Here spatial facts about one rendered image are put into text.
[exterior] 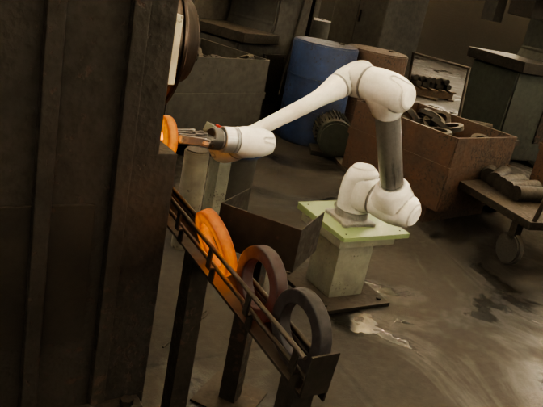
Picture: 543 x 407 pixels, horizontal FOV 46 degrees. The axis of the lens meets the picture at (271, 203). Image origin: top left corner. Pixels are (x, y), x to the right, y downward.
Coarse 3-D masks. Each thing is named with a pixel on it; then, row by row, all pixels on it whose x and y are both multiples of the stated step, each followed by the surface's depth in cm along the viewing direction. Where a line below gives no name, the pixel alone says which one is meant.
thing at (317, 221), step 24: (240, 216) 191; (240, 240) 193; (264, 240) 189; (288, 240) 186; (312, 240) 198; (288, 264) 188; (240, 336) 210; (240, 360) 213; (216, 384) 226; (240, 384) 219
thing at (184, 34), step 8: (184, 0) 192; (184, 8) 192; (184, 16) 192; (184, 24) 192; (184, 32) 193; (184, 40) 193; (184, 48) 193; (184, 56) 194; (176, 72) 197; (176, 80) 198; (168, 88) 201; (168, 96) 204
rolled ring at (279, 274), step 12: (252, 252) 155; (264, 252) 150; (240, 264) 160; (252, 264) 159; (264, 264) 150; (276, 264) 148; (240, 276) 160; (252, 276) 161; (276, 276) 147; (240, 288) 160; (252, 288) 160; (276, 288) 147; (252, 300) 158
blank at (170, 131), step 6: (168, 120) 200; (174, 120) 201; (162, 126) 201; (168, 126) 199; (174, 126) 200; (162, 132) 201; (168, 132) 198; (174, 132) 199; (168, 138) 198; (174, 138) 199; (168, 144) 198; (174, 144) 199; (174, 150) 200
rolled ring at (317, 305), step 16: (288, 288) 142; (304, 288) 140; (288, 304) 143; (304, 304) 137; (320, 304) 136; (288, 320) 147; (320, 320) 134; (320, 336) 133; (288, 352) 143; (320, 352) 133; (304, 368) 138
